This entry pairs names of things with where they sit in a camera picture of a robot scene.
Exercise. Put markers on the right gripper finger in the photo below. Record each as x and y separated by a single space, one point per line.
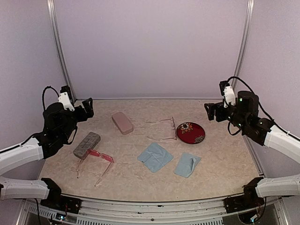
209 106
211 114

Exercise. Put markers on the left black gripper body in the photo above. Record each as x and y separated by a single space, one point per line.
82 116

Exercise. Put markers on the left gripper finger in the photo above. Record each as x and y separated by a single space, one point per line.
88 104
89 112

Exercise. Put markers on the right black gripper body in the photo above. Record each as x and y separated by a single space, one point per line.
221 116

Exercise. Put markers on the pink glasses case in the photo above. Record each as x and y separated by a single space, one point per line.
123 123

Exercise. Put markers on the large blue cleaning cloth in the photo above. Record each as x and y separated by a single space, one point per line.
155 157

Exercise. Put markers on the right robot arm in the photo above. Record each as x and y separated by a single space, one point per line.
241 110

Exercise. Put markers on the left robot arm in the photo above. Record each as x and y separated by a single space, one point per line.
60 127

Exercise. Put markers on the red lens sunglasses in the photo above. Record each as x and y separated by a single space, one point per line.
101 159

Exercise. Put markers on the grey glasses case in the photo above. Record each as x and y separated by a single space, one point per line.
89 142

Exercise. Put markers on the red floral plate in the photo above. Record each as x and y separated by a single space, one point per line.
190 133

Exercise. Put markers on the clear pink glasses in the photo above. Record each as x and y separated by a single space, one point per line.
162 130

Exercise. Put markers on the small blue cleaning cloth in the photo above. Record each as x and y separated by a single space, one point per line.
186 165

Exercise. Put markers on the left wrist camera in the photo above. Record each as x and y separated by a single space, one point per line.
66 98

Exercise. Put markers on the front aluminium rail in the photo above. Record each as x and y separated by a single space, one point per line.
106 212

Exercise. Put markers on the right aluminium frame post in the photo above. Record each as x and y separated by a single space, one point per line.
245 34

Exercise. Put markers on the aluminium frame post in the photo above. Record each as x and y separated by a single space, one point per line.
245 34
58 45

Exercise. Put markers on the left aluminium frame post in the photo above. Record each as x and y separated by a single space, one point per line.
58 45

